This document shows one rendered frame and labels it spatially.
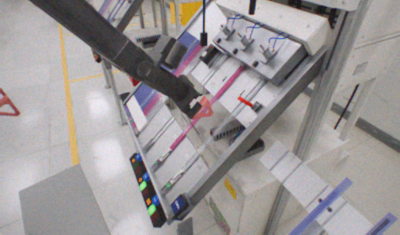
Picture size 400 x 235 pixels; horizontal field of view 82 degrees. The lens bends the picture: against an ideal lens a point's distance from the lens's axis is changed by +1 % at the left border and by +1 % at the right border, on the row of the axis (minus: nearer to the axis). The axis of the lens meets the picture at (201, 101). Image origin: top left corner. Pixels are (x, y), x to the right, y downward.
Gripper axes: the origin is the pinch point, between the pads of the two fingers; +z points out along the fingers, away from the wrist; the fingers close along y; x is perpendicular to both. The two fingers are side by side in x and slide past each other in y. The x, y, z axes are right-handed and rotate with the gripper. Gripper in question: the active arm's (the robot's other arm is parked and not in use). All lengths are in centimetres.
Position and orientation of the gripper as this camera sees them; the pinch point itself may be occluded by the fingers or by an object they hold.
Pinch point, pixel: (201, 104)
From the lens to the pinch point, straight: 67.7
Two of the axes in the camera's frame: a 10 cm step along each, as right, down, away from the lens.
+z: 6.2, 3.7, 6.9
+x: -6.3, 7.6, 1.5
